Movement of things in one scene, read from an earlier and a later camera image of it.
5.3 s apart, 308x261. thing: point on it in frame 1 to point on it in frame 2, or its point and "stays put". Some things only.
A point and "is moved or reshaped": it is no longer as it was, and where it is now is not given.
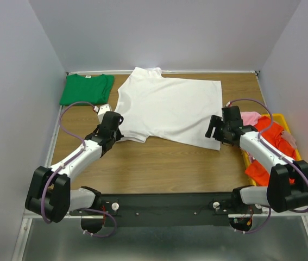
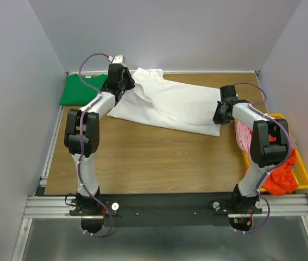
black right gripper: x=214 y=122 to x=217 y=119
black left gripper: x=119 y=135 to x=126 y=73
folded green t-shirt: x=94 y=89 stays put
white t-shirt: x=176 y=111 is moved or reshaped
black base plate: x=168 y=210 stays put
